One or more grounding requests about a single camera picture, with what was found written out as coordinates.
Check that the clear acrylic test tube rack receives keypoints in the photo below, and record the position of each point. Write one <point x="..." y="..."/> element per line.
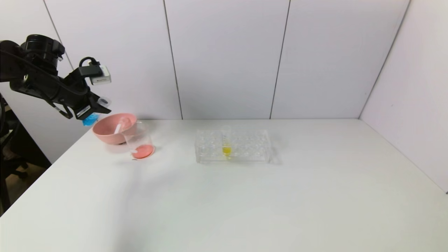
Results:
<point x="252" y="150"/>

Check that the test tube with yellow pigment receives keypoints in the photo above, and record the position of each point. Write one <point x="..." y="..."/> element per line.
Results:
<point x="226" y="150"/>

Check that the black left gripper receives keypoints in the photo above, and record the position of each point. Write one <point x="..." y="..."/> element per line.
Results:
<point x="85" y="110"/>

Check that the test tube with red pigment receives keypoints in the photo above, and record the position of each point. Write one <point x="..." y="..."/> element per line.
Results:
<point x="119" y="127"/>

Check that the test tube with blue pigment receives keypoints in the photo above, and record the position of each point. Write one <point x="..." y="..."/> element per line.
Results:
<point x="90" y="120"/>

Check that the clear glass beaker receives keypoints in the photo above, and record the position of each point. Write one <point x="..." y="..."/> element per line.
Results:
<point x="143" y="151"/>

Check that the black office chair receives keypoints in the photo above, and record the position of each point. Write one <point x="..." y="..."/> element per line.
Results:
<point x="8" y="157"/>

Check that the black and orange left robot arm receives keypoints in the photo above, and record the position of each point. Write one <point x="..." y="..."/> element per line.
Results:
<point x="31" y="70"/>

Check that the pink plastic bowl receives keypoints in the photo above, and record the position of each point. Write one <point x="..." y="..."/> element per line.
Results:
<point x="105" y="134"/>

